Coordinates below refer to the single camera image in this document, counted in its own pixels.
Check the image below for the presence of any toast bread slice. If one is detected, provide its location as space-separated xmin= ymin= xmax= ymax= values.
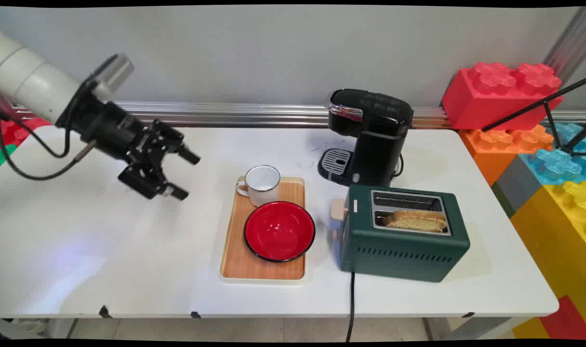
xmin=383 ymin=210 xmax=448 ymax=233

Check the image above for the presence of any green two-slot toaster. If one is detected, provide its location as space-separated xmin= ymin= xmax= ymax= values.
xmin=329 ymin=185 xmax=471 ymax=283

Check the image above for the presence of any green toy brick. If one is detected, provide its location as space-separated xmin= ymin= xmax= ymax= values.
xmin=0 ymin=144 xmax=19 ymax=167

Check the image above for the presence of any large grey toy brick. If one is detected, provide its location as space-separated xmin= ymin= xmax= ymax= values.
xmin=494 ymin=155 xmax=547 ymax=213

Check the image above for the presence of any red bowl black rim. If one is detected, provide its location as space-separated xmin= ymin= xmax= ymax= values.
xmin=244 ymin=201 xmax=316 ymax=263

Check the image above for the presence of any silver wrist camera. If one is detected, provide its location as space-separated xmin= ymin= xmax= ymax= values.
xmin=91 ymin=53 xmax=135 ymax=102

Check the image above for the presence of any white table leg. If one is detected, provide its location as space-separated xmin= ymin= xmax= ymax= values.
xmin=422 ymin=317 xmax=516 ymax=341

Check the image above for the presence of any low red toy brick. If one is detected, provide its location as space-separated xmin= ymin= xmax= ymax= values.
xmin=539 ymin=294 xmax=586 ymax=341

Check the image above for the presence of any large red toy brick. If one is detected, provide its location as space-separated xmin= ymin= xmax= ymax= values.
xmin=441 ymin=62 xmax=564 ymax=131

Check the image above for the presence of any large blue toy brick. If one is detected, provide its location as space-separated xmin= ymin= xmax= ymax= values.
xmin=519 ymin=122 xmax=586 ymax=186

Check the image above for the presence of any horizontal aluminium rail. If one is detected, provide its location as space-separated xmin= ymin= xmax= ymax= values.
xmin=12 ymin=101 xmax=586 ymax=130

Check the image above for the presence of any black toaster power cable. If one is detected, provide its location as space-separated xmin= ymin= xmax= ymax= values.
xmin=345 ymin=272 xmax=356 ymax=343

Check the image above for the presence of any upright aluminium profile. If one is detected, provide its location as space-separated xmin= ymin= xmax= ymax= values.
xmin=543 ymin=7 xmax=586 ymax=88

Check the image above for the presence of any large orange toy brick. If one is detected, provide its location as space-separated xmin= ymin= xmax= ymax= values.
xmin=459 ymin=124 xmax=555 ymax=187

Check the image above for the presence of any small red toy brick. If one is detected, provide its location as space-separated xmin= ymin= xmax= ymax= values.
xmin=0 ymin=117 xmax=53 ymax=148

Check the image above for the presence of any black coffee machine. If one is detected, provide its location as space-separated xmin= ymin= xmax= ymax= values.
xmin=317 ymin=89 xmax=414 ymax=188

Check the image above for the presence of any large yellow toy brick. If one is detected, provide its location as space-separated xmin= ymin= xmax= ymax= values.
xmin=509 ymin=180 xmax=586 ymax=315

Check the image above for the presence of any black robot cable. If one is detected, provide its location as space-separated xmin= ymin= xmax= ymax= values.
xmin=0 ymin=112 xmax=96 ymax=181

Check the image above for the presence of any wooden serving tray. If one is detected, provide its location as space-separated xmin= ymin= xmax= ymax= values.
xmin=219 ymin=176 xmax=307 ymax=285

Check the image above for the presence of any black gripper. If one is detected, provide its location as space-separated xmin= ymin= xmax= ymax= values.
xmin=55 ymin=80 xmax=201 ymax=201

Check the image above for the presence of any white enamel mug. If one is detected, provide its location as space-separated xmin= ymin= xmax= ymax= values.
xmin=235 ymin=165 xmax=281 ymax=207

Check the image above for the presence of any black tripod stand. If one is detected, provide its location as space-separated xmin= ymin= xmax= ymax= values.
xmin=481 ymin=77 xmax=586 ymax=158

